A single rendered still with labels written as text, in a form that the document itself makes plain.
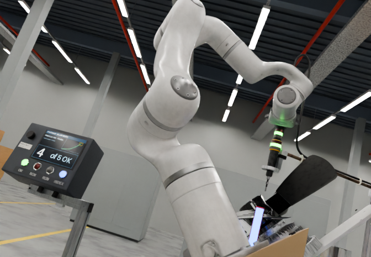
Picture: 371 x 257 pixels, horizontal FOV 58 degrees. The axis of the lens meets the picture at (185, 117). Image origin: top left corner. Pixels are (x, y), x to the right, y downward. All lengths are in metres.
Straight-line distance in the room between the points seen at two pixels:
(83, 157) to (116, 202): 7.46
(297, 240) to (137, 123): 0.44
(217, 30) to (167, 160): 0.59
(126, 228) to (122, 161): 1.62
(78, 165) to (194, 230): 0.56
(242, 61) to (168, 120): 0.50
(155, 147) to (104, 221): 7.89
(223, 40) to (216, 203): 0.65
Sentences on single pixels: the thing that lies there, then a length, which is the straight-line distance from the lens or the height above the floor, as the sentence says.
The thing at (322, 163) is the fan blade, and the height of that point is 1.43.
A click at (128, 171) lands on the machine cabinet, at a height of 1.53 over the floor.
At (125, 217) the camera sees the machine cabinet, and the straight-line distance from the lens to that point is 8.54.
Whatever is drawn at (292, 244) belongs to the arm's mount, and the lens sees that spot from 0.56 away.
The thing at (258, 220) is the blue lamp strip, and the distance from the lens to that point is 1.03.
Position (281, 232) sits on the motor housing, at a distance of 1.39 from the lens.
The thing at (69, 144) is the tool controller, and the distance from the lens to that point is 1.18.
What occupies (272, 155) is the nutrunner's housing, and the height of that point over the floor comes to 1.42.
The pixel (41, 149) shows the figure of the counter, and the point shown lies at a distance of 1.22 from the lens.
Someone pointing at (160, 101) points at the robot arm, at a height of 1.33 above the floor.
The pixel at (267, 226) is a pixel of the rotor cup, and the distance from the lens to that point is 1.41.
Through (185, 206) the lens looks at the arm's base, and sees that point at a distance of 0.69.
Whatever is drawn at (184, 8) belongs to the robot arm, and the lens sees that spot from 1.03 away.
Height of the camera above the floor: 1.13
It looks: 14 degrees up
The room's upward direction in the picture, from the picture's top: 17 degrees clockwise
